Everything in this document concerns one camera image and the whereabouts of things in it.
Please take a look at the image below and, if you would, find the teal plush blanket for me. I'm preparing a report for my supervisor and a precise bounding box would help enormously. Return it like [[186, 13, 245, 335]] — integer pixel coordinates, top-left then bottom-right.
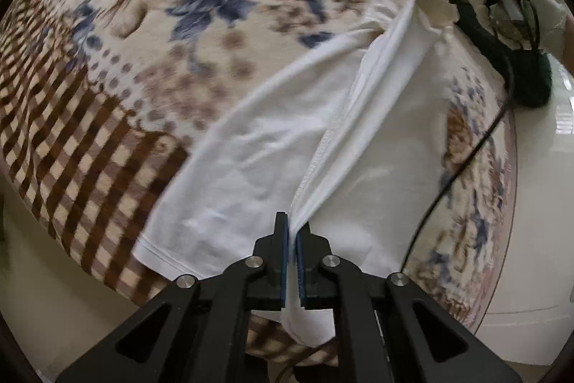
[[372, 0, 553, 109]]

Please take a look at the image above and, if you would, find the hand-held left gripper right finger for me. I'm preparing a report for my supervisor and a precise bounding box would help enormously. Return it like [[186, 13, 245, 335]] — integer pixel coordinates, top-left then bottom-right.
[[295, 222, 523, 383]]

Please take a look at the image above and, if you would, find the floral printed blanket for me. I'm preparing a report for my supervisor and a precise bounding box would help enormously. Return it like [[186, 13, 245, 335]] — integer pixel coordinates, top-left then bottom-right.
[[0, 0, 518, 370]]

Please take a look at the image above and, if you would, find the white garment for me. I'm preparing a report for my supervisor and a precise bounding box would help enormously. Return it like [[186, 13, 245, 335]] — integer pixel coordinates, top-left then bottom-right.
[[135, 0, 459, 348]]

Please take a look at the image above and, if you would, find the black cable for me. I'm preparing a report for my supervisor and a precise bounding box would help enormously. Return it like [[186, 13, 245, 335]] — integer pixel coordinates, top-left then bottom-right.
[[401, 0, 541, 271]]

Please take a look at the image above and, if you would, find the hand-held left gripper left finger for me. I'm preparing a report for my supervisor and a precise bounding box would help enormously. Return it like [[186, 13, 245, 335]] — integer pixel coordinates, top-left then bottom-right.
[[56, 211, 290, 383]]

